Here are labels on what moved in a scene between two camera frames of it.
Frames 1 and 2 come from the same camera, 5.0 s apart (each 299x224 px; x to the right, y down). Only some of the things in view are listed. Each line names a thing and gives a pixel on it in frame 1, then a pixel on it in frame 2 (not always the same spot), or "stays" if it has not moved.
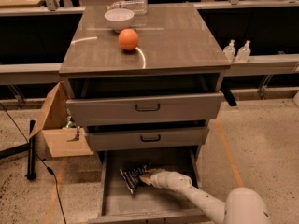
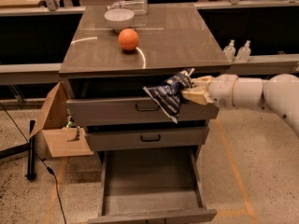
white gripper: (172, 181) to (221, 90)
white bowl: (120, 19) stays
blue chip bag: (132, 176) to (167, 94)
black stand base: (30, 147) stays
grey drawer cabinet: (146, 80) stays
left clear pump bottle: (230, 51) stays
